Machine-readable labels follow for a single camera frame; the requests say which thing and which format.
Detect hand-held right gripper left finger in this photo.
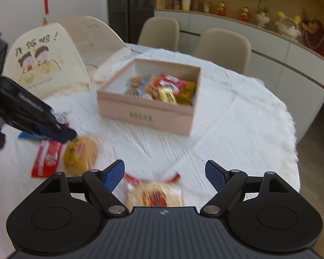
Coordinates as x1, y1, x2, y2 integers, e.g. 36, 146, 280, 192
38, 159, 128, 217

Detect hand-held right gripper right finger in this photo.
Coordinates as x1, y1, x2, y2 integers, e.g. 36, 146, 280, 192
200, 159, 296, 217

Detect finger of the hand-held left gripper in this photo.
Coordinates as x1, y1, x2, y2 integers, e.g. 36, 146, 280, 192
34, 112, 78, 144
18, 132, 45, 141

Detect round yellow cracker packet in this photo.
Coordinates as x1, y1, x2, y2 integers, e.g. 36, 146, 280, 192
63, 136, 99, 174

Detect red snack packet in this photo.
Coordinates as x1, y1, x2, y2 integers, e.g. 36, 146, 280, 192
31, 139, 64, 179

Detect round red-label rice cracker packet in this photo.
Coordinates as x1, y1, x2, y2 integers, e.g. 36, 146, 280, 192
124, 171, 185, 209

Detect pink cardboard box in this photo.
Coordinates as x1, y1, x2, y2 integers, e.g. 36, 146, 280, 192
96, 58, 202, 137

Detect pile of mixed snack packets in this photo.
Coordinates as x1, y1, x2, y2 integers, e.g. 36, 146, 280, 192
124, 73, 198, 107

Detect white knitted tablecloth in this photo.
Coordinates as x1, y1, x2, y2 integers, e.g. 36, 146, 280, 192
0, 47, 301, 216

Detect cream cartoon-print food cover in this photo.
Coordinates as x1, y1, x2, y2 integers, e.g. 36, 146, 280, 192
3, 16, 134, 101

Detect beige dining chair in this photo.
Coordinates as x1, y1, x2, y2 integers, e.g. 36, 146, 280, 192
193, 28, 251, 75
137, 16, 180, 52

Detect white sideboard cabinet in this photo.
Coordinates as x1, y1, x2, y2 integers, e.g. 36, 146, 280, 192
154, 9, 324, 143

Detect dark glass cabinet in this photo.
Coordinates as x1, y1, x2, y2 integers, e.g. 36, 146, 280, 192
107, 0, 155, 44

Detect red figurine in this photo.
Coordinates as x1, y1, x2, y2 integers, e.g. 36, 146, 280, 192
239, 6, 251, 22
215, 1, 228, 17

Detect white figurine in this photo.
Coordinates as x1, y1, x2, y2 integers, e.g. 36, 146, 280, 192
255, 8, 271, 28

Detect white round toy yellow ears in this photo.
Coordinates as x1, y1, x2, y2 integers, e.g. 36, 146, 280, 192
274, 11, 302, 39

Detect brown plush toy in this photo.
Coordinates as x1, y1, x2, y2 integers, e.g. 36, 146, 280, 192
300, 12, 324, 56

